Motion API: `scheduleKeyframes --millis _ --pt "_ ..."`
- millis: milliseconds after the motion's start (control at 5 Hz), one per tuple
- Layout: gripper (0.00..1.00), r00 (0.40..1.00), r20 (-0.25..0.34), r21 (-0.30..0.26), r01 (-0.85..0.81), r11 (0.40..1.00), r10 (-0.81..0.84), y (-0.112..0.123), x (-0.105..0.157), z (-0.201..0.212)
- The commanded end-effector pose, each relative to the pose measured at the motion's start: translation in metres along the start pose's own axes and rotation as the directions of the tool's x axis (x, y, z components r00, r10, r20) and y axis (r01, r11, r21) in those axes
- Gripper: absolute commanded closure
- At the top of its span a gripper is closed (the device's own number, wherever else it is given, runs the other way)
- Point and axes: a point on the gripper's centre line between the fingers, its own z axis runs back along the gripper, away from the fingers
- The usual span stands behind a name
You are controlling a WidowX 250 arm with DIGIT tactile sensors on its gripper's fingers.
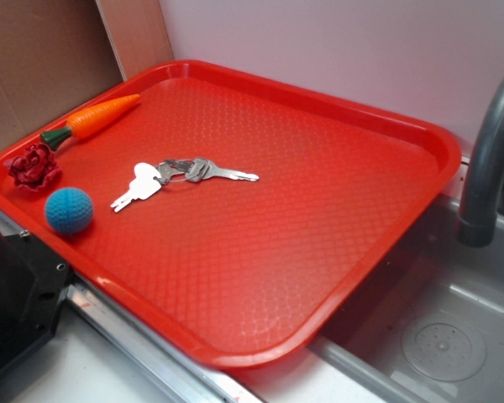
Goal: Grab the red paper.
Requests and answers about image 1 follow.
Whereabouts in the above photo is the silver key bunch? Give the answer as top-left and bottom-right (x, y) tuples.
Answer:
(110, 157), (260, 212)

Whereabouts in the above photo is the orange toy carrot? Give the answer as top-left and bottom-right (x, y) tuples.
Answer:
(40, 94), (140, 151)

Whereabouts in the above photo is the grey faucet spout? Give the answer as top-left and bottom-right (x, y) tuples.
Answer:
(456, 78), (504, 248)

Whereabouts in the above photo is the crumpled red paper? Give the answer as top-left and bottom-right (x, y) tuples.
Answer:
(3, 143), (62, 192)

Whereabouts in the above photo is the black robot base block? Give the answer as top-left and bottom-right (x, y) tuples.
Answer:
(0, 232), (72, 377)

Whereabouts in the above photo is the metal counter edge rail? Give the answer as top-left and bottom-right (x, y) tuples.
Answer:
(0, 196), (253, 403)

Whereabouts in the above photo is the red plastic tray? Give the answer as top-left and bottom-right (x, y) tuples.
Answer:
(0, 60), (461, 369)

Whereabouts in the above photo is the brown cardboard panel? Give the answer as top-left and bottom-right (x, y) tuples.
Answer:
(0, 1), (173, 151)

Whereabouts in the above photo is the blue knitted ball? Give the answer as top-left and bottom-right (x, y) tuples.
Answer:
(45, 187), (94, 235)

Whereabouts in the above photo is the grey plastic sink basin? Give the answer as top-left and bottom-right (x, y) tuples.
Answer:
(234, 196), (504, 403)

